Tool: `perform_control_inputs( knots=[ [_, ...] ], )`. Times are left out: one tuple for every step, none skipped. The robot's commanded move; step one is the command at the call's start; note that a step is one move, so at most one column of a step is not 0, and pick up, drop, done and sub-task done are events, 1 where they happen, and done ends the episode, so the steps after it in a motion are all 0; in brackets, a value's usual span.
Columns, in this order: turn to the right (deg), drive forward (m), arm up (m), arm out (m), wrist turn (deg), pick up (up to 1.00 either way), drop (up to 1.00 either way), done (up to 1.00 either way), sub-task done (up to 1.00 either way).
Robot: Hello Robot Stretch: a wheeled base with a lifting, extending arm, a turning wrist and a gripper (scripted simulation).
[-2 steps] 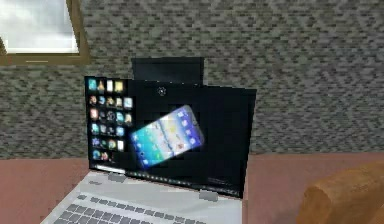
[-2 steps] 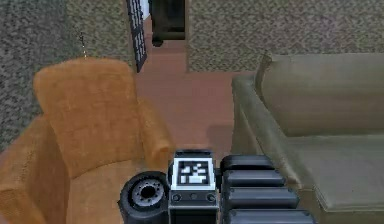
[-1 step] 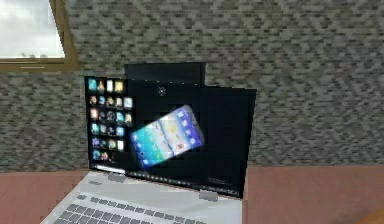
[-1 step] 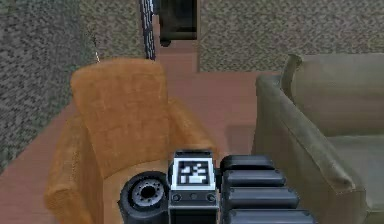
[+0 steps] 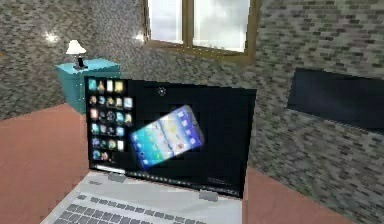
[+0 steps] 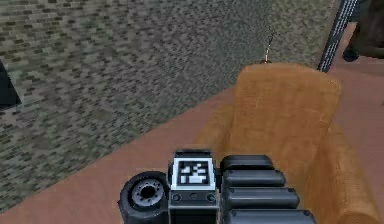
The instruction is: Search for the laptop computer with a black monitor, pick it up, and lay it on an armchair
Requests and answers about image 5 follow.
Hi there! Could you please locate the silver laptop with black monitor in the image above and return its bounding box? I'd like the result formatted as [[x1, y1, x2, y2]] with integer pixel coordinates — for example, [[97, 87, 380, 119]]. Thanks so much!
[[39, 76, 258, 224]]

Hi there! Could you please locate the wooden framed window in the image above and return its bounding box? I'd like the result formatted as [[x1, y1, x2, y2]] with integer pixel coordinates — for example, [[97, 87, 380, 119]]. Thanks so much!
[[142, 0, 262, 66]]

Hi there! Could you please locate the teal bedside cabinet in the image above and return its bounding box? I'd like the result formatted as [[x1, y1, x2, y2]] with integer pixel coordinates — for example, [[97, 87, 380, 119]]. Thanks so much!
[[55, 58, 122, 115]]

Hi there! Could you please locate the white table lamp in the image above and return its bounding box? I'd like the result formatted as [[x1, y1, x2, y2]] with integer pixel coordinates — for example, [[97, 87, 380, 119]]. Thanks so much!
[[65, 39, 89, 71]]

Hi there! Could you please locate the black wall television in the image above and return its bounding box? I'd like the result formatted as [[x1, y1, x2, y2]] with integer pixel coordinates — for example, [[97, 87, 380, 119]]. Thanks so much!
[[286, 67, 384, 135]]

